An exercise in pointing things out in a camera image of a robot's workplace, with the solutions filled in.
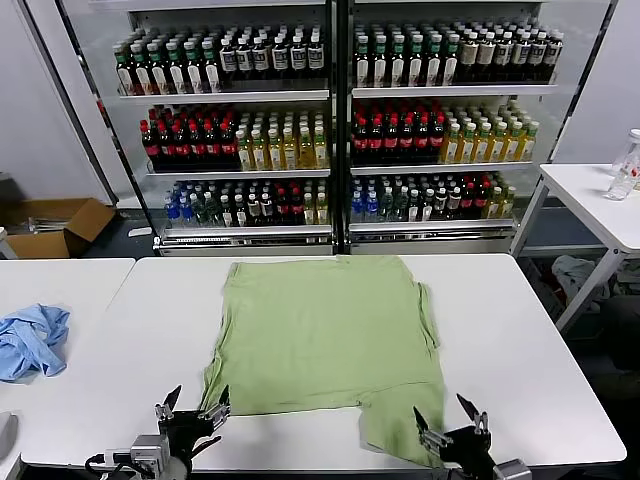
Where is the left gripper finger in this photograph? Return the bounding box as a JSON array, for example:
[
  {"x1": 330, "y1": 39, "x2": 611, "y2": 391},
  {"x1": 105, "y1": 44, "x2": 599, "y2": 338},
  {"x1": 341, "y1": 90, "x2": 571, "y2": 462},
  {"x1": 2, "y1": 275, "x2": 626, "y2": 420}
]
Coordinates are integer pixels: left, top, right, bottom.
[
  {"x1": 198, "y1": 383, "x2": 233, "y2": 422},
  {"x1": 154, "y1": 384, "x2": 184, "y2": 419}
]

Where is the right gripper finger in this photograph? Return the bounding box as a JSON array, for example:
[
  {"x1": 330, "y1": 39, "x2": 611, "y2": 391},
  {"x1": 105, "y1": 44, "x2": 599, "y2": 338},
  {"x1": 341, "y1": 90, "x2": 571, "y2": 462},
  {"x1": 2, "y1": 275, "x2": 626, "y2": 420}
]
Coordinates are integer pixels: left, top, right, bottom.
[
  {"x1": 455, "y1": 393, "x2": 491, "y2": 436},
  {"x1": 412, "y1": 405, "x2": 454, "y2": 448}
]

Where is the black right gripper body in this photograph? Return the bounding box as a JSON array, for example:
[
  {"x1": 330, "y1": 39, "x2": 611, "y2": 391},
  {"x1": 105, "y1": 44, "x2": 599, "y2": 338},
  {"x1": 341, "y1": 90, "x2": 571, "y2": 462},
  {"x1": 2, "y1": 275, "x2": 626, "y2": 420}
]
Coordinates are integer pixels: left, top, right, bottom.
[{"x1": 438, "y1": 425, "x2": 497, "y2": 474}]

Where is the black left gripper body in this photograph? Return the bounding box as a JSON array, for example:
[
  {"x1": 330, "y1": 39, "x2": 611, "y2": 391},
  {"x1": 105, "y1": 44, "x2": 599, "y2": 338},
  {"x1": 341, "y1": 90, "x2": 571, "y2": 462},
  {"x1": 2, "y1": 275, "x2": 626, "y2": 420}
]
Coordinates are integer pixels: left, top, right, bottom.
[{"x1": 157, "y1": 409, "x2": 222, "y2": 459}]

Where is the green t-shirt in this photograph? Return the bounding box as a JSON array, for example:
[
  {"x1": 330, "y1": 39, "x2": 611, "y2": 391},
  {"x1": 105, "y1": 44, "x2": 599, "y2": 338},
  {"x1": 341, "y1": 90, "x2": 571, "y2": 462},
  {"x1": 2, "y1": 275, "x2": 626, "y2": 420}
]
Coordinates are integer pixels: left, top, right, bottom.
[{"x1": 201, "y1": 254, "x2": 448, "y2": 469}]

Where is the pile of clothes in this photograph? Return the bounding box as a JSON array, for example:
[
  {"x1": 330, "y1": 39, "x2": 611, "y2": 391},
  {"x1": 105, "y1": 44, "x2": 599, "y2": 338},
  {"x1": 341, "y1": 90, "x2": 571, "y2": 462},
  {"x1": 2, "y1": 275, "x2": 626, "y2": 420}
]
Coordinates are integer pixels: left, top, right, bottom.
[{"x1": 549, "y1": 254, "x2": 640, "y2": 314}]

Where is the crumpled light blue shirt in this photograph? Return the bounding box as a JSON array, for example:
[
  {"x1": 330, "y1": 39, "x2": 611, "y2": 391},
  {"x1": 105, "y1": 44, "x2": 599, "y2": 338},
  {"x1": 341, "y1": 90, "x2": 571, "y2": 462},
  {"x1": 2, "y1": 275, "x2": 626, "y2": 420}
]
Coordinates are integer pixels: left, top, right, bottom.
[{"x1": 0, "y1": 302, "x2": 72, "y2": 384}]

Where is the open cardboard box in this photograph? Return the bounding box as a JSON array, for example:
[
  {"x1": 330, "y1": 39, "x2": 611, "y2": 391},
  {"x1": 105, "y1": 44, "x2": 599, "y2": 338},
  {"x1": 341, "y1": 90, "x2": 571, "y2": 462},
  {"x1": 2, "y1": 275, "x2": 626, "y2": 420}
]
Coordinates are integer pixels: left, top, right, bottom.
[{"x1": 0, "y1": 197, "x2": 119, "y2": 259}]

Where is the white side table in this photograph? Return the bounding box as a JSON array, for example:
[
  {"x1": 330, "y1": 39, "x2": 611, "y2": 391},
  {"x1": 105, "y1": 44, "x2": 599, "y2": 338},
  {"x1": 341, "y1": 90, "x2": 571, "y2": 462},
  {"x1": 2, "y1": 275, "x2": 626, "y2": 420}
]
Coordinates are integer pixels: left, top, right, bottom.
[{"x1": 509, "y1": 163, "x2": 640, "y2": 334}]

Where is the clear plastic bottle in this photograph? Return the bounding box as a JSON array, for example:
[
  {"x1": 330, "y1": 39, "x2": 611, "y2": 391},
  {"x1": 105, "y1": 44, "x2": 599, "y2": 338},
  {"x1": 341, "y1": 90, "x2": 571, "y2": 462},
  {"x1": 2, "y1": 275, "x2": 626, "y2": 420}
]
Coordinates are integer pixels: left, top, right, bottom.
[{"x1": 607, "y1": 165, "x2": 639, "y2": 201}]

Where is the white cap red label bottle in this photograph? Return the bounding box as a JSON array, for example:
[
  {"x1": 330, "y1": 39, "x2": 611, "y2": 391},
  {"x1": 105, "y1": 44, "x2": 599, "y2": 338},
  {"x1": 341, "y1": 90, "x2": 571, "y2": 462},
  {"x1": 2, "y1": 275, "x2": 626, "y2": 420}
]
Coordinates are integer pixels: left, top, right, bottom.
[{"x1": 612, "y1": 128, "x2": 640, "y2": 191}]

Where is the glass door beverage cooler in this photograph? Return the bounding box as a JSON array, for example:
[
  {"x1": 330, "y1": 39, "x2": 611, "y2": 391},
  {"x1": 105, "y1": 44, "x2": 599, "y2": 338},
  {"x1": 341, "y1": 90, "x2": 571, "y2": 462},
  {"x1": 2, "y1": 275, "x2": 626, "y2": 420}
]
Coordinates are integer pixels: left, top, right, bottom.
[
  {"x1": 127, "y1": 0, "x2": 342, "y2": 256},
  {"x1": 339, "y1": 0, "x2": 562, "y2": 256}
]

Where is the green cap dark tea bottle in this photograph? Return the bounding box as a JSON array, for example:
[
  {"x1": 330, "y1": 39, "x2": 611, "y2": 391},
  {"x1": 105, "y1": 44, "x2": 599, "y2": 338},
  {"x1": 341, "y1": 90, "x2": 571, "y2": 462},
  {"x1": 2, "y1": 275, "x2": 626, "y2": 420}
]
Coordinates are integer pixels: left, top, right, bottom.
[
  {"x1": 354, "y1": 33, "x2": 372, "y2": 87},
  {"x1": 183, "y1": 40, "x2": 205, "y2": 94},
  {"x1": 408, "y1": 33, "x2": 426, "y2": 87},
  {"x1": 426, "y1": 33, "x2": 444, "y2": 87},
  {"x1": 148, "y1": 42, "x2": 169, "y2": 95},
  {"x1": 115, "y1": 44, "x2": 135, "y2": 96},
  {"x1": 165, "y1": 41, "x2": 187, "y2": 94},
  {"x1": 201, "y1": 39, "x2": 222, "y2": 93},
  {"x1": 443, "y1": 33, "x2": 460, "y2": 86},
  {"x1": 389, "y1": 33, "x2": 408, "y2": 87},
  {"x1": 130, "y1": 43, "x2": 152, "y2": 95},
  {"x1": 372, "y1": 33, "x2": 390, "y2": 87}
]

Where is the open glass cooler door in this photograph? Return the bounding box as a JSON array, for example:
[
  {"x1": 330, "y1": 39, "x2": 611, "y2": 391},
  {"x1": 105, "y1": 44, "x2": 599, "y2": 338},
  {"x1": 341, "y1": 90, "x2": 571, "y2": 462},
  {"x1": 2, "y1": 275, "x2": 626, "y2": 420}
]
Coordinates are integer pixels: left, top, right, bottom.
[
  {"x1": 509, "y1": 0, "x2": 621, "y2": 257},
  {"x1": 22, "y1": 0, "x2": 164, "y2": 246}
]

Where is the white cap dark label bottle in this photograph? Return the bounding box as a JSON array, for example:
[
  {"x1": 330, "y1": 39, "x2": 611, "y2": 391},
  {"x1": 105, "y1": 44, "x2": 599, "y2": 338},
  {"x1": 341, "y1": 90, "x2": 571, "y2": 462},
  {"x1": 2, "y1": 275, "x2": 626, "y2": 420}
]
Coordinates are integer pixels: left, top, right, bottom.
[
  {"x1": 545, "y1": 32, "x2": 562, "y2": 84},
  {"x1": 220, "y1": 35, "x2": 238, "y2": 81},
  {"x1": 494, "y1": 31, "x2": 513, "y2": 84},
  {"x1": 307, "y1": 30, "x2": 325, "y2": 79},
  {"x1": 289, "y1": 31, "x2": 307, "y2": 79},
  {"x1": 252, "y1": 33, "x2": 271, "y2": 80},
  {"x1": 511, "y1": 31, "x2": 530, "y2": 84},
  {"x1": 529, "y1": 31, "x2": 547, "y2": 84},
  {"x1": 271, "y1": 32, "x2": 290, "y2": 80},
  {"x1": 236, "y1": 34, "x2": 254, "y2": 80}
]

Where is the white cap tan label bottle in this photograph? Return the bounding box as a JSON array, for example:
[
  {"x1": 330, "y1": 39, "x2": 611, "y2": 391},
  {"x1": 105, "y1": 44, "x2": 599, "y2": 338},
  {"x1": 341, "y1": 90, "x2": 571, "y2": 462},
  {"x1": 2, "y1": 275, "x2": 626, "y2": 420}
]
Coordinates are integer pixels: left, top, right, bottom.
[
  {"x1": 459, "y1": 30, "x2": 479, "y2": 84},
  {"x1": 477, "y1": 30, "x2": 496, "y2": 84}
]

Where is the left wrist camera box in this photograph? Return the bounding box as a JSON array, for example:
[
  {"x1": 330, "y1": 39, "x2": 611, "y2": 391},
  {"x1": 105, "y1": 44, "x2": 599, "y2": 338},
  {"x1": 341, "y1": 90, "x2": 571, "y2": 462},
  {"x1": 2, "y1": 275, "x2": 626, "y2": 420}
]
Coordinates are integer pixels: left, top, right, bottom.
[{"x1": 130, "y1": 434, "x2": 171, "y2": 470}]

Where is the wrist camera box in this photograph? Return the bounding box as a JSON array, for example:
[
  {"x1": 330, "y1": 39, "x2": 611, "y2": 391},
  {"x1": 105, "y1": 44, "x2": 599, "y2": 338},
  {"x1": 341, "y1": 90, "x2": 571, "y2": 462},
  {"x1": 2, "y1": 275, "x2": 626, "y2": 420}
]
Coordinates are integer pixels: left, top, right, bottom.
[
  {"x1": 130, "y1": 434, "x2": 171, "y2": 470},
  {"x1": 492, "y1": 458, "x2": 533, "y2": 480}
]

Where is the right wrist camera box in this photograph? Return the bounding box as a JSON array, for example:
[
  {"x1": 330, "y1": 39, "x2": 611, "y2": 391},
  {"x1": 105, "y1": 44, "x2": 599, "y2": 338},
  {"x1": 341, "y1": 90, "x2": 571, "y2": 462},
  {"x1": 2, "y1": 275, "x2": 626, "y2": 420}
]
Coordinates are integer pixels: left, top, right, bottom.
[{"x1": 492, "y1": 458, "x2": 533, "y2": 480}]

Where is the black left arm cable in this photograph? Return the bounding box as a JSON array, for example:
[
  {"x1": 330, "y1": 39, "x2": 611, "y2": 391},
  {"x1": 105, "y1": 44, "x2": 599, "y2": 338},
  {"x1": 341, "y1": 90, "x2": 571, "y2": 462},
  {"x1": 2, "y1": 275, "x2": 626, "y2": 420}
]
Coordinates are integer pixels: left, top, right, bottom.
[{"x1": 83, "y1": 451, "x2": 136, "y2": 480}]

